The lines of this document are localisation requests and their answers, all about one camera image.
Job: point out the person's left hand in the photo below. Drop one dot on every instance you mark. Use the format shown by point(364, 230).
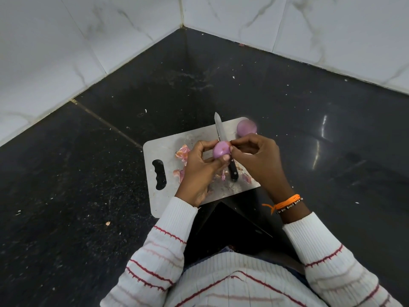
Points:
point(196, 175)

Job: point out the person's left forearm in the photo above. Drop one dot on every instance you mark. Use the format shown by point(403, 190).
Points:
point(156, 255)

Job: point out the orange thread wristband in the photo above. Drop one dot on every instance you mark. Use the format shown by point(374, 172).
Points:
point(286, 202)

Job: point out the steel cutting board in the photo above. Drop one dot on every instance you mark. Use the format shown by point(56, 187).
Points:
point(163, 147)

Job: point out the person's right hand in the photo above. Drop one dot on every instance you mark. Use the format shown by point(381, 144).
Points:
point(265, 163)

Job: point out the white red striped sweater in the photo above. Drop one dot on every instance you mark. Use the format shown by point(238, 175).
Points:
point(239, 278)

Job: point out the purple onion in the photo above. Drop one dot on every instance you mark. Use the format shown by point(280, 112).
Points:
point(246, 127)
point(221, 149)

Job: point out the onion peel piece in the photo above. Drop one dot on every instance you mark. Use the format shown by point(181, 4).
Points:
point(246, 178)
point(182, 153)
point(209, 189)
point(179, 175)
point(221, 176)

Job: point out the person's right forearm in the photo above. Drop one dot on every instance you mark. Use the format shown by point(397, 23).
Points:
point(335, 262)

